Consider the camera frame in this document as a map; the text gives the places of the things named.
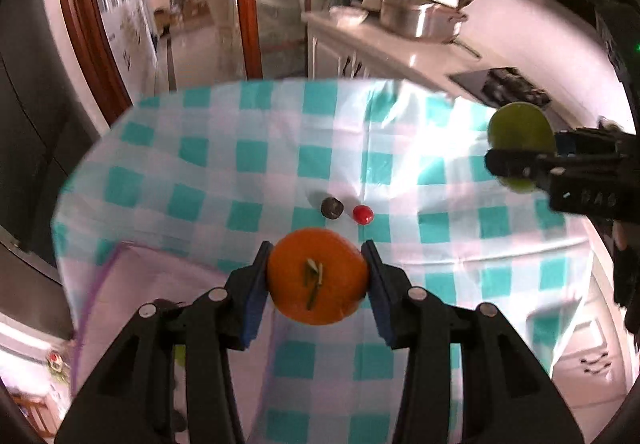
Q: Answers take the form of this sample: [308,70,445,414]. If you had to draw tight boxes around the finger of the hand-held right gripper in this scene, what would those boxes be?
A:
[484,148,566,187]
[552,119,633,157]

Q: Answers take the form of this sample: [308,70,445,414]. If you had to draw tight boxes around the white counter cabinet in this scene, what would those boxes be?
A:
[302,11,501,97]

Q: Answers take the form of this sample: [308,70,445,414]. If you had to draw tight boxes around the metal pot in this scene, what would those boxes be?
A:
[380,0,483,60]

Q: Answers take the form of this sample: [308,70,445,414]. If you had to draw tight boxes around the teal white checked tablecloth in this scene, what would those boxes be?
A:
[52,76,601,444]

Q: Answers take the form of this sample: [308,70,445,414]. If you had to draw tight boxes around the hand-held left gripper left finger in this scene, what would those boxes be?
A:
[55,241,273,444]

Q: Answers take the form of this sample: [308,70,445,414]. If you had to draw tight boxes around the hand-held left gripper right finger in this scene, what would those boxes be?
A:
[361,240,586,444]

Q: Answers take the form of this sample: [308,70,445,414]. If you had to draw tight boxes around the small green tomato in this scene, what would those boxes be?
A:
[487,102,557,193]

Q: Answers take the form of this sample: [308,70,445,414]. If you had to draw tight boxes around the white bowl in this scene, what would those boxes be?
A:
[329,5,370,25]

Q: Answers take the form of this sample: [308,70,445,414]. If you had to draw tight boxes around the white plastic stool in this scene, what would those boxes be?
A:
[550,269,631,375]

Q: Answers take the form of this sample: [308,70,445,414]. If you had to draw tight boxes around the black cooktop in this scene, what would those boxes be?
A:
[450,66,551,110]

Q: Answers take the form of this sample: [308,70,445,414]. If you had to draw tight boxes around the orange mandarin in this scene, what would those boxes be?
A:
[266,228,370,326]

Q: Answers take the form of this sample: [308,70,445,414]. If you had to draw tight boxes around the grey refrigerator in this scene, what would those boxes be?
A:
[0,0,111,275]

